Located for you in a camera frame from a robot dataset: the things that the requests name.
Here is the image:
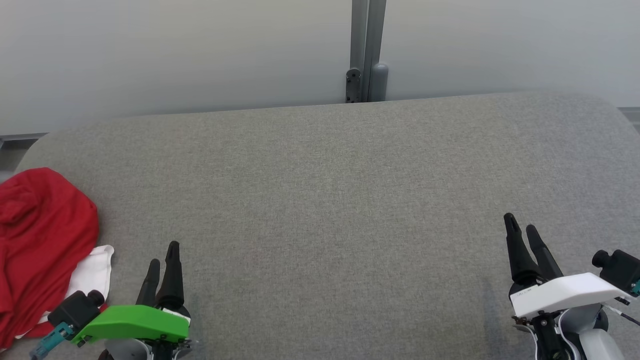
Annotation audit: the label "teal cable connector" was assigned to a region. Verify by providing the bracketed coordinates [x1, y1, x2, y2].
[30, 322, 74, 360]

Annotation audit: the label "grey rounded post cap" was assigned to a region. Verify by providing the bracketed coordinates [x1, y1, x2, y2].
[370, 62, 390, 102]

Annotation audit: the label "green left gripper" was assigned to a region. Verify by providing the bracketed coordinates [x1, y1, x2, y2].
[70, 241, 194, 360]

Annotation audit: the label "grey metal partition post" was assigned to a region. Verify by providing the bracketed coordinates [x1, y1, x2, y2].
[349, 0, 388, 103]

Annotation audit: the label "thin black cable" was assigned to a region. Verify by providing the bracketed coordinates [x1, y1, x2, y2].
[606, 301, 640, 327]

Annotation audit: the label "dark grey hinge bracket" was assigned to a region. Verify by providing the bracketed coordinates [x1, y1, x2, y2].
[345, 68, 363, 104]

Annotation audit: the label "red shorts with number print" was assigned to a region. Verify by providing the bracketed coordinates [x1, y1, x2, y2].
[0, 167, 100, 348]

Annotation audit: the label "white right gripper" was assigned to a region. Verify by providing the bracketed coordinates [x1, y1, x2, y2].
[503, 212, 633, 320]

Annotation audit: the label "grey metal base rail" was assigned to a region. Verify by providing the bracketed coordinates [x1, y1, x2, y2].
[0, 132, 49, 173]

